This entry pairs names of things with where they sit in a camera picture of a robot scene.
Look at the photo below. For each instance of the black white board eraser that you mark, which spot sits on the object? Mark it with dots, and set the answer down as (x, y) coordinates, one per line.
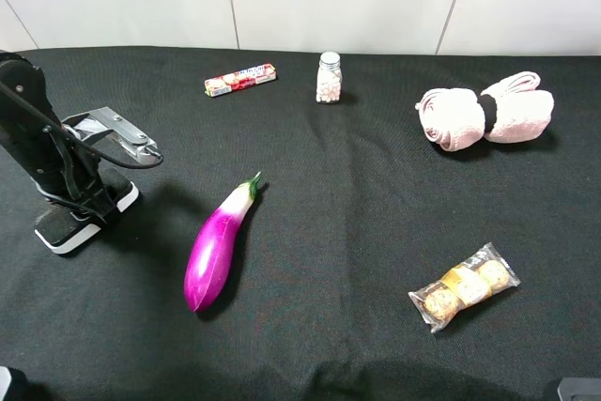
(60, 229)

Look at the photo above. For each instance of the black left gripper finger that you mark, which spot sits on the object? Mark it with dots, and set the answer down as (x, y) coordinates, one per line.
(97, 206)

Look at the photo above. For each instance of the black hair band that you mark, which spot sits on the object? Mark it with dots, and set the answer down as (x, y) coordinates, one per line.
(490, 109)

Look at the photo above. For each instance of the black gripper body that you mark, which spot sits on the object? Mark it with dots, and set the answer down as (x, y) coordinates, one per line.
(57, 161)

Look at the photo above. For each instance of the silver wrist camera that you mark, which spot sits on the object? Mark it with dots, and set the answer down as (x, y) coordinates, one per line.
(95, 125)

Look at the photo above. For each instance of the rolled pink towel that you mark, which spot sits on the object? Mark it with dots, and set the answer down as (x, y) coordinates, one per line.
(452, 119)

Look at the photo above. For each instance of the wrapped chocolate balls pack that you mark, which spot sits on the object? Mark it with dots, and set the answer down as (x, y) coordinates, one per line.
(477, 278)

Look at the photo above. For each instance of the purple white eggplant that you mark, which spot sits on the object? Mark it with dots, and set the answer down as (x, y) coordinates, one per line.
(213, 249)

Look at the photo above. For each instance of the black tablecloth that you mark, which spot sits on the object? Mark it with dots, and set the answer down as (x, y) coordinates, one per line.
(355, 208)

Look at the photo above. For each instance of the red candy pack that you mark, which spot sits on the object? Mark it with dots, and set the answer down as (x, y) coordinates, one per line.
(240, 80)

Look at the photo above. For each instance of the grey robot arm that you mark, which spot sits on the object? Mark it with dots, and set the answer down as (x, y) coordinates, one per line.
(24, 97)

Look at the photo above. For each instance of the small jar of pink candies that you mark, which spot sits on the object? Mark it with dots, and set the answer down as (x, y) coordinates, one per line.
(329, 78)

